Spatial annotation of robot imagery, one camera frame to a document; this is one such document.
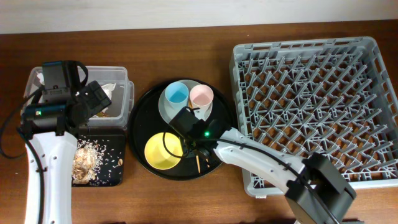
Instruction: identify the food scraps pile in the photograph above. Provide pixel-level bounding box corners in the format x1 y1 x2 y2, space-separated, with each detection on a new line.
72 140 124 187

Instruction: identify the black rectangular food tray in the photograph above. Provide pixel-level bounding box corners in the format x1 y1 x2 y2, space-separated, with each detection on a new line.
72 128 126 187

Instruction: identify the grey dishwasher rack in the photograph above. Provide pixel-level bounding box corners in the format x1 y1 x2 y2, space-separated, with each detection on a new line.
229 37 397 189

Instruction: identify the light blue cup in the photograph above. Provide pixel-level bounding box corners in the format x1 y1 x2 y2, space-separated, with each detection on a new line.
165 82 189 110

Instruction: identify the white paper napkin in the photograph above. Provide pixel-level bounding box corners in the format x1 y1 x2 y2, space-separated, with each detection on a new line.
101 83 116 116

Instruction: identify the pink cup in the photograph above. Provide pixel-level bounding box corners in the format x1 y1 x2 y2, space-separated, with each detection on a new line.
189 84 214 113

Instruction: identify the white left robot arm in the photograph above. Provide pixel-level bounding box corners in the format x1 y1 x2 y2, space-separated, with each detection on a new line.
17 81 111 223

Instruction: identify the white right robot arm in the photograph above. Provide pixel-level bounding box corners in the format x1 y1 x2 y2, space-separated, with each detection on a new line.
170 120 356 223

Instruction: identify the yellow bowl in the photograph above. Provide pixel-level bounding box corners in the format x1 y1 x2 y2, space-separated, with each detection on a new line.
144 133 183 170

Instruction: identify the round black serving tray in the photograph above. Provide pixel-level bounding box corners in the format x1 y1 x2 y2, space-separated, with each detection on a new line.
127 80 223 181

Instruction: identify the wooden chopstick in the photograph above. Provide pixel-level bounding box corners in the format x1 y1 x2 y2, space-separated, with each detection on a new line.
188 100 210 167
188 100 201 174

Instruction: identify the grey plate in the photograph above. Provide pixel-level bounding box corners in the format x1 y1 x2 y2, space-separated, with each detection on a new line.
158 80 213 123

